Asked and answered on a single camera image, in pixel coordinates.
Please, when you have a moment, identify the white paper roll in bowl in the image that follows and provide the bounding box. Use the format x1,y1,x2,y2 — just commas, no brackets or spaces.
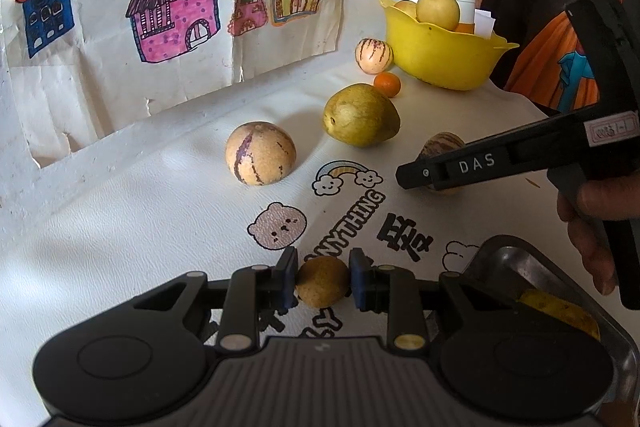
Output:
474,9,496,39

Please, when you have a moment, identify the small orange tangerine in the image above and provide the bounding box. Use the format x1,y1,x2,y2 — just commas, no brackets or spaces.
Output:
373,72,401,98

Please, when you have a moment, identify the houses drawing paper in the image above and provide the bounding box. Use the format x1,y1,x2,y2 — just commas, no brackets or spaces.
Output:
3,0,343,132

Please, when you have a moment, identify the yellow fruit in tray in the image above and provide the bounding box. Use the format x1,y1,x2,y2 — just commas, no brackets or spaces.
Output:
520,288,601,340

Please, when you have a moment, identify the right hand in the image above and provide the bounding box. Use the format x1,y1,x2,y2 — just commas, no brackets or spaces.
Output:
556,172,640,296

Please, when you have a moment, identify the metal tray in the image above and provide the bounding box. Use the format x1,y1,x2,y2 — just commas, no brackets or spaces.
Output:
464,235,639,409

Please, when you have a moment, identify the white printed table cloth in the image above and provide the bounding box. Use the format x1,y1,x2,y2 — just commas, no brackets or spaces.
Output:
1,63,592,426

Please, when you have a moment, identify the large striped beige melon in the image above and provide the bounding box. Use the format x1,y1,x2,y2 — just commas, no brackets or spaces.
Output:
224,121,297,186

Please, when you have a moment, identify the yellow plastic bowl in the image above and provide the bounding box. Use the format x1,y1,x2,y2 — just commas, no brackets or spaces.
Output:
378,0,518,91

